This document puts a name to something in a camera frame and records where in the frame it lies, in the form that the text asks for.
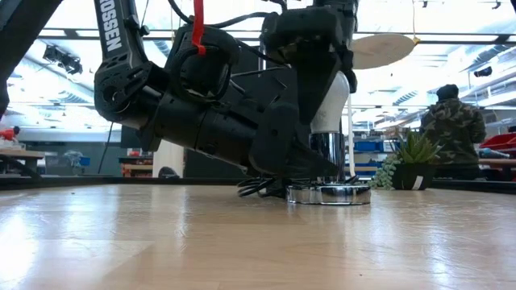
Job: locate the person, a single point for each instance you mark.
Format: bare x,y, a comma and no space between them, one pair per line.
453,121

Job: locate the potted succulent plant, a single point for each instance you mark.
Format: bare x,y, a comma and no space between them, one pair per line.
415,177

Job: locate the black aluminium table frame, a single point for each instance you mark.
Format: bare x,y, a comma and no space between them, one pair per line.
80,182

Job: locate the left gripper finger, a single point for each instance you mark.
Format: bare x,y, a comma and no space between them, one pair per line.
274,137

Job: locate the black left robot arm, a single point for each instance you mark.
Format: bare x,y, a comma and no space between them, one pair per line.
117,84

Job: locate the white lightbulb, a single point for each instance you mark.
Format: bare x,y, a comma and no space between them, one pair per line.
332,108

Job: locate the small blue bin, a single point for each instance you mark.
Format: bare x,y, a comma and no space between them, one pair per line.
84,161

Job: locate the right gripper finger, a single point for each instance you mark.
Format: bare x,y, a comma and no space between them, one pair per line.
350,68
318,80

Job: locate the wooden shelf unit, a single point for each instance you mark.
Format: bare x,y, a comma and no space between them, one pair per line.
137,167

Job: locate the red tool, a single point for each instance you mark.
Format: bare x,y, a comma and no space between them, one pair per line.
8,133

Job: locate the red bin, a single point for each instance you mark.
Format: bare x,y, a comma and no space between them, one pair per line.
502,142

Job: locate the small black ceiling fixture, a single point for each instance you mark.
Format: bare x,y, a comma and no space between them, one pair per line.
482,71

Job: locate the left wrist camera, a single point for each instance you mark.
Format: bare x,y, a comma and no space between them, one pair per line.
271,89

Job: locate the white stand with round top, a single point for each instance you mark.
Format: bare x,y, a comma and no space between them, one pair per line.
383,50

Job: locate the chrome lamp base with socket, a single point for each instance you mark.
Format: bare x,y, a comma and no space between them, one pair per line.
328,194

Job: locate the wooden workbench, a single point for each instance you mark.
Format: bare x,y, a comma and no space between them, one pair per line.
20,154

